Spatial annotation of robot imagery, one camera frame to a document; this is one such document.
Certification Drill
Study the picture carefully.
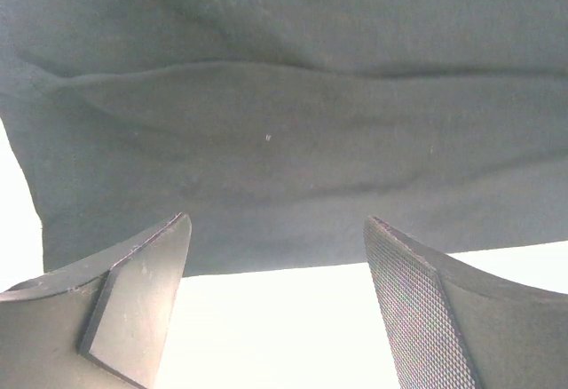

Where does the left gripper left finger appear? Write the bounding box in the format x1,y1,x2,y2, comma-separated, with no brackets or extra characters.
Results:
1,213,192,389

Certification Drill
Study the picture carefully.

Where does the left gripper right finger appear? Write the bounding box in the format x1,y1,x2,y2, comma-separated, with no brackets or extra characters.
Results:
363,217,567,388

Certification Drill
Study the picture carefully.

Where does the black t-shirt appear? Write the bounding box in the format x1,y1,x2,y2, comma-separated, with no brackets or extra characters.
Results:
1,0,567,275

